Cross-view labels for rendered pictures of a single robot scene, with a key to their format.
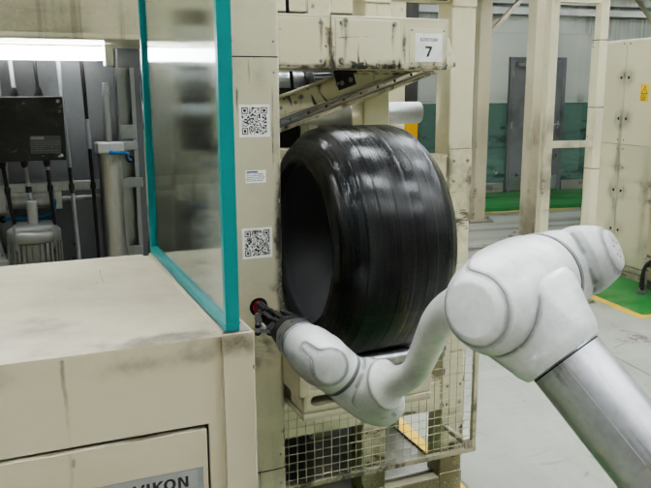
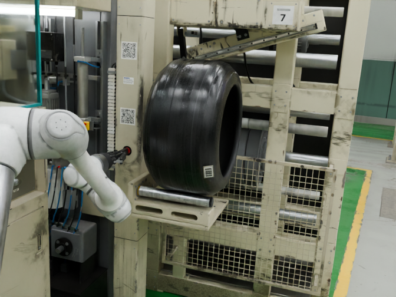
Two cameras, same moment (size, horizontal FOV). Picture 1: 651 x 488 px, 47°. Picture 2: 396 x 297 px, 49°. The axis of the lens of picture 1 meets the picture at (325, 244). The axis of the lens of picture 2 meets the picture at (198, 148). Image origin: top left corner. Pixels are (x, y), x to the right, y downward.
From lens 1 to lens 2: 141 cm
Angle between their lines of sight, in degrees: 39
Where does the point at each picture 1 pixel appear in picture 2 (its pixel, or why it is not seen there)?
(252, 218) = (125, 102)
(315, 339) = not seen: hidden behind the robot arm
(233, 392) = not seen: outside the picture
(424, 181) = (196, 94)
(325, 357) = (67, 170)
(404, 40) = (266, 9)
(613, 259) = (48, 128)
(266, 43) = (137, 8)
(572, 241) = (40, 115)
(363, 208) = (152, 104)
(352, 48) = (228, 15)
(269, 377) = not seen: hidden behind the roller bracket
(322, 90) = (227, 40)
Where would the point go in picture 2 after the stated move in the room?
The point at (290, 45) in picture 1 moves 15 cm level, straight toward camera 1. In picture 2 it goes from (191, 11) to (170, 8)
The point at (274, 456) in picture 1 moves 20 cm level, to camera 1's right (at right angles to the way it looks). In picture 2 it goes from (131, 233) to (161, 247)
